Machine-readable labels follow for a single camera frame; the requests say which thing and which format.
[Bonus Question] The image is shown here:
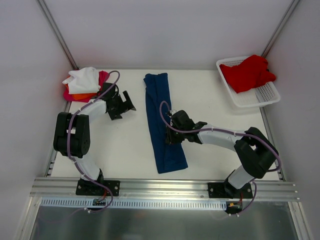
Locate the aluminium frame post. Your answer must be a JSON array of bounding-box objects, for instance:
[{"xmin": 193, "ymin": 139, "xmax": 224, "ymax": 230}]
[
  {"xmin": 36, "ymin": 0, "xmax": 79, "ymax": 70},
  {"xmin": 261, "ymin": 0, "xmax": 301, "ymax": 58}
]

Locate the left aluminium frame post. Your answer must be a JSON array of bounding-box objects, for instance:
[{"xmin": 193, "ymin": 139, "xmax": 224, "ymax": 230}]
[{"xmin": 36, "ymin": 0, "xmax": 79, "ymax": 70}]

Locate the red t-shirt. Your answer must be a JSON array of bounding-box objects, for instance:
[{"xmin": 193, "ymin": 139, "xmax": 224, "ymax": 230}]
[{"xmin": 219, "ymin": 55, "xmax": 276, "ymax": 94}]

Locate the white perforated plastic basket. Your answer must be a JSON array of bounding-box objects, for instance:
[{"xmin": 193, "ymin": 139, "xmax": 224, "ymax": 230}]
[{"xmin": 216, "ymin": 56, "xmax": 281, "ymax": 109}]

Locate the blue cartoon print t-shirt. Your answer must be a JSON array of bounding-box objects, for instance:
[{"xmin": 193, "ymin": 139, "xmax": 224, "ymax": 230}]
[{"xmin": 143, "ymin": 73, "xmax": 188, "ymax": 174}]

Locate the white slotted cable duct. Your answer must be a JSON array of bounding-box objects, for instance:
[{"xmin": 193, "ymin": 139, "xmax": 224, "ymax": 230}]
[{"xmin": 40, "ymin": 197, "xmax": 227, "ymax": 211}]

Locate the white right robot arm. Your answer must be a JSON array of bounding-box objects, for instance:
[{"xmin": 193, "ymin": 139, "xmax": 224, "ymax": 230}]
[{"xmin": 165, "ymin": 110, "xmax": 279, "ymax": 198}]

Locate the pink folded t-shirt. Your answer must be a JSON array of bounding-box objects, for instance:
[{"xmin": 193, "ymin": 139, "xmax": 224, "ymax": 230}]
[{"xmin": 62, "ymin": 70, "xmax": 111, "ymax": 103}]

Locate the orange folded t-shirt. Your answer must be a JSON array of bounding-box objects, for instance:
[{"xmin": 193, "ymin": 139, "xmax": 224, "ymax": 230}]
[{"xmin": 63, "ymin": 84, "xmax": 97, "ymax": 103}]

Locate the aluminium mounting rail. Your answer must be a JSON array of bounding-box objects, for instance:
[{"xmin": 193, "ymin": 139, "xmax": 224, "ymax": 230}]
[{"xmin": 30, "ymin": 177, "xmax": 302, "ymax": 202}]

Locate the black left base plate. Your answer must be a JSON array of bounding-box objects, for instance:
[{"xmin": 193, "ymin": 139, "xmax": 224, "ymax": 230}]
[{"xmin": 75, "ymin": 179, "xmax": 121, "ymax": 197}]

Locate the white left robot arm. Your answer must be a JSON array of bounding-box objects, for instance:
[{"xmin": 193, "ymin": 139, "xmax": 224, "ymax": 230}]
[{"xmin": 53, "ymin": 83, "xmax": 136, "ymax": 195}]

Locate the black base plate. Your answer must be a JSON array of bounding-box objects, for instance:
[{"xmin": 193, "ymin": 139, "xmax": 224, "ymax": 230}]
[
  {"xmin": 207, "ymin": 182, "xmax": 253, "ymax": 199},
  {"xmin": 75, "ymin": 179, "xmax": 121, "ymax": 197}
]

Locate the right aluminium frame post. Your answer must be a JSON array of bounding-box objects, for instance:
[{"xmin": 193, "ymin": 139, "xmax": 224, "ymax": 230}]
[{"xmin": 261, "ymin": 0, "xmax": 301, "ymax": 58}]

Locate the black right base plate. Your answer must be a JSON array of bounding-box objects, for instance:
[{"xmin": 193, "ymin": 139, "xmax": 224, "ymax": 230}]
[{"xmin": 207, "ymin": 182, "xmax": 253, "ymax": 199}]

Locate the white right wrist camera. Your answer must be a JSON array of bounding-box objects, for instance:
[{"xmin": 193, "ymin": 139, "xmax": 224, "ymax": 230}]
[{"xmin": 167, "ymin": 109, "xmax": 177, "ymax": 126}]

